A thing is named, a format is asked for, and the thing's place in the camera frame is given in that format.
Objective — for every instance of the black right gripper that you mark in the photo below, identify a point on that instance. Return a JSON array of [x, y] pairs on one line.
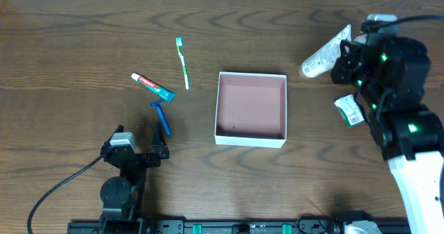
[[352, 64]]

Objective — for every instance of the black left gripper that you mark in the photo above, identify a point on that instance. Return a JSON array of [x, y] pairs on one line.
[[142, 158]]

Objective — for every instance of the green white soap packet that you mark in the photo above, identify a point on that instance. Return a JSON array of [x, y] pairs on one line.
[[349, 110]]

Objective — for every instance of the white shampoo tube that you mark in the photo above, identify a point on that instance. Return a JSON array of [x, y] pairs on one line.
[[324, 59]]

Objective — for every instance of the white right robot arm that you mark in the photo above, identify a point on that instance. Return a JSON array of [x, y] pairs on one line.
[[411, 141]]

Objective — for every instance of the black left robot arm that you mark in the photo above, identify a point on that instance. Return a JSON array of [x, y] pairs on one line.
[[122, 195]]

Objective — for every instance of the blue disposable razor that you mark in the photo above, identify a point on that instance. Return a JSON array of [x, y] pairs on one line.
[[157, 106]]

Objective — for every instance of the red green toothpaste tube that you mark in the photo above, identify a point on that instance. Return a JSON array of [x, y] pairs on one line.
[[162, 92]]

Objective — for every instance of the green white toothbrush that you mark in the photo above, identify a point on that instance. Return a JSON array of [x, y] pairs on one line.
[[179, 45]]

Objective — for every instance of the white cardboard box pink inside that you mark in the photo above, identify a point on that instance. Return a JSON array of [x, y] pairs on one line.
[[251, 110]]

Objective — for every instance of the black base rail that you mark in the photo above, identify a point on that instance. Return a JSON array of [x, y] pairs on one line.
[[222, 227]]

